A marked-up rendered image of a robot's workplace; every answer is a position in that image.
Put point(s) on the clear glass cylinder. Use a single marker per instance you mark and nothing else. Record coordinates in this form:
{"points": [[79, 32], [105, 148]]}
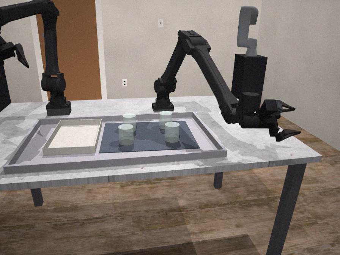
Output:
{"points": [[172, 132], [126, 134], [164, 117], [130, 118]]}

